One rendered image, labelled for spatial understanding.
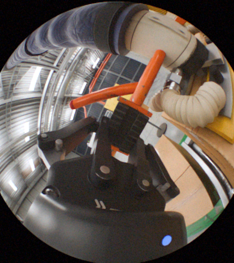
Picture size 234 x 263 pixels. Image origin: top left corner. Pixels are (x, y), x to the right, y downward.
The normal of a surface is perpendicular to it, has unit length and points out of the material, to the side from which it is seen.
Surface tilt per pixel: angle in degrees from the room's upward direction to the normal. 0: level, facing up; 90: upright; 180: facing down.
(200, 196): 0
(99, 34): 91
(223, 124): 1
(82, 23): 97
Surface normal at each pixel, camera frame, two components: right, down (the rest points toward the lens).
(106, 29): -0.41, 0.89
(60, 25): 0.01, 0.89
